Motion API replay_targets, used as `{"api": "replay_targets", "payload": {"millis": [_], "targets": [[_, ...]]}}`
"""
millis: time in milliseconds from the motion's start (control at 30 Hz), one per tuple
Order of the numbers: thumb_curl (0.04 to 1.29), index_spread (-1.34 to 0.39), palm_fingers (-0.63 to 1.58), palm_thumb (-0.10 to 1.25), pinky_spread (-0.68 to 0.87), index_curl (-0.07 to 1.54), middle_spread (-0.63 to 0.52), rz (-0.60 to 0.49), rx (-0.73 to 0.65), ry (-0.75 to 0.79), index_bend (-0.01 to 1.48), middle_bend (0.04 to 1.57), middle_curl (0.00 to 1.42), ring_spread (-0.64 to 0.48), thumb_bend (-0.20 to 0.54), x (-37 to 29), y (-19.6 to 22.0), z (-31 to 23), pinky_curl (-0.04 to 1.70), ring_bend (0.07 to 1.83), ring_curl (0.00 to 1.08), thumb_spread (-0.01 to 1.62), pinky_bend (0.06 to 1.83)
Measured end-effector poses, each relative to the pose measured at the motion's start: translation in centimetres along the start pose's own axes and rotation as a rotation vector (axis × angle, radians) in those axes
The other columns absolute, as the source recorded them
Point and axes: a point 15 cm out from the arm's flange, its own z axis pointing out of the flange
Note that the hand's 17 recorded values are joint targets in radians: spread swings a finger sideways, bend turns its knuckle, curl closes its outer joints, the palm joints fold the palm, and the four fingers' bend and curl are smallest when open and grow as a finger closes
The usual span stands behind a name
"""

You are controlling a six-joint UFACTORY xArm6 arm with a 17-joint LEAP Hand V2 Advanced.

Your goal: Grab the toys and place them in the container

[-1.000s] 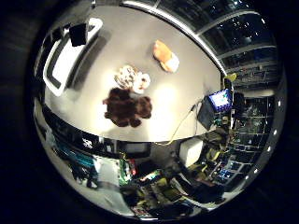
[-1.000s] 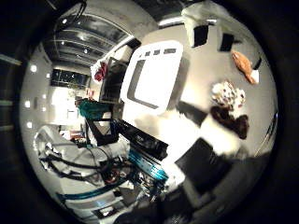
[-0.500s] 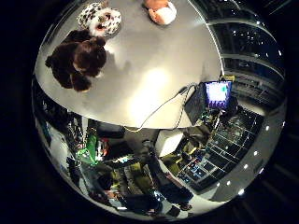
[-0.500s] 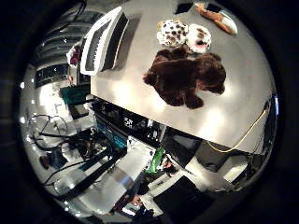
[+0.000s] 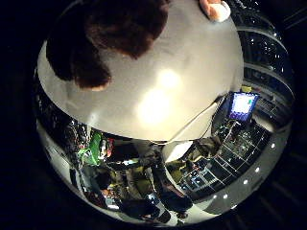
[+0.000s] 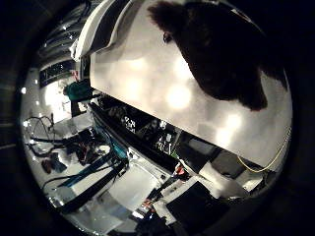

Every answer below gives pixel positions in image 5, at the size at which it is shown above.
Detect orange and white plush toy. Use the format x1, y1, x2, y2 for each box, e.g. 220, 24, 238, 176
198, 0, 232, 24

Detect thin cable along table edge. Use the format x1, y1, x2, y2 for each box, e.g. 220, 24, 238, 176
164, 98, 225, 146

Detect dark brown plush toy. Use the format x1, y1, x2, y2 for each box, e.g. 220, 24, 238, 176
45, 0, 171, 93

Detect lit computer monitor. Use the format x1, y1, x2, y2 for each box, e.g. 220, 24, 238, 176
227, 91, 261, 123

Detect person in dark clothes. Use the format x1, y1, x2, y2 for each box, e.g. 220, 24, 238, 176
104, 139, 195, 222

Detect green bag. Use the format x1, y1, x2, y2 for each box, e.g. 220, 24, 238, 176
78, 129, 104, 167

